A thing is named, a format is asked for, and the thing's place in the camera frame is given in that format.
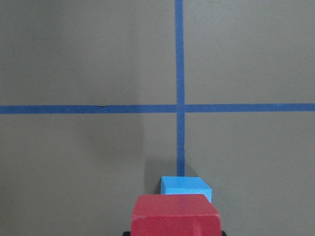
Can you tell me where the red block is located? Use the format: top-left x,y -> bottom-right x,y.
130,194 -> 222,236

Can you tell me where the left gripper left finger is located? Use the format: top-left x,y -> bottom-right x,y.
123,231 -> 131,236

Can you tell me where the blue block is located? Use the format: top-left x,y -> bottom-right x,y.
160,176 -> 212,202

